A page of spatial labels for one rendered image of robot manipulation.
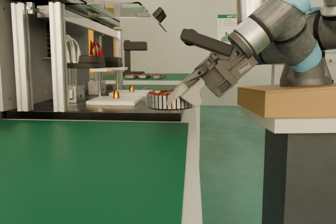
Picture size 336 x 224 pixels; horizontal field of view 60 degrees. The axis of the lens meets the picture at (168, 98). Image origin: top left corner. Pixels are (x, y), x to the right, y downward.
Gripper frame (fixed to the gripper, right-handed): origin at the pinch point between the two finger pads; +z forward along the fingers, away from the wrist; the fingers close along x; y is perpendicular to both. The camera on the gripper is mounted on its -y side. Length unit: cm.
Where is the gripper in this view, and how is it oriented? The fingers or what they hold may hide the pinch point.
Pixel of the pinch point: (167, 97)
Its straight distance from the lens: 65.9
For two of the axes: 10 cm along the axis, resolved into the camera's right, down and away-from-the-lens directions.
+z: -7.4, 6.6, 1.4
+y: 6.7, 7.4, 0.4
